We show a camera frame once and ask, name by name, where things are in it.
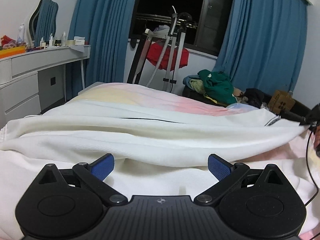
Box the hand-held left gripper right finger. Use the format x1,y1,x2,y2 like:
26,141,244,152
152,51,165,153
193,154,292,207

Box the green garment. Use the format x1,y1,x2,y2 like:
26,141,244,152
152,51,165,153
197,70,237,104

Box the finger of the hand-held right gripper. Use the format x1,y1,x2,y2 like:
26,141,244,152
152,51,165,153
279,109,307,126

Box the red bag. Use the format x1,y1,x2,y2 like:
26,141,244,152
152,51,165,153
0,35,15,46

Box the blue curtain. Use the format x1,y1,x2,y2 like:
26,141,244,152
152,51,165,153
65,0,140,100
212,0,308,100

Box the dark window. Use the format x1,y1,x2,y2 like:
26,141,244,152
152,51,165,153
129,0,237,55

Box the black folded stand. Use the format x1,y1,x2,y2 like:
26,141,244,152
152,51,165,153
126,34,150,84

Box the dark clothes pile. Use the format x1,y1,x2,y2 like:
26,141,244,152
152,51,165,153
244,89,265,108

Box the red cloth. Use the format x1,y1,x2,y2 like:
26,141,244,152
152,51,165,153
145,42,189,70

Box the wavy vanity mirror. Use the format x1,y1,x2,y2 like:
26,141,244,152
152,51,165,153
27,0,59,42

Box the brown paper bag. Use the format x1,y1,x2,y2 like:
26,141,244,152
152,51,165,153
267,90,295,110

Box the pastel bedsheet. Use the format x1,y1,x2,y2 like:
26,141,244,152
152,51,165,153
41,82,320,240

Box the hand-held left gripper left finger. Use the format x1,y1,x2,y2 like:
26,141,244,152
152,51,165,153
28,153,128,207

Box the black sofa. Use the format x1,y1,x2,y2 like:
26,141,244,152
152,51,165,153
182,85,313,118

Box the orange box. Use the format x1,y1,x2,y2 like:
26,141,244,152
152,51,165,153
0,45,27,59

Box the black cable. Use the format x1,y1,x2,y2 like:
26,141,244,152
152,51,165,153
305,127,320,205

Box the garment steamer stand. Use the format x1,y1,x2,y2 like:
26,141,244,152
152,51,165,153
146,5,198,90

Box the white vanity desk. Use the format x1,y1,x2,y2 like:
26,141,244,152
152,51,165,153
0,45,92,128

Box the pale clothes pile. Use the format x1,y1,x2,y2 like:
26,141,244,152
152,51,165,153
152,25,170,37

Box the white pants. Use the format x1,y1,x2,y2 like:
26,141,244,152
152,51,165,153
0,104,310,240

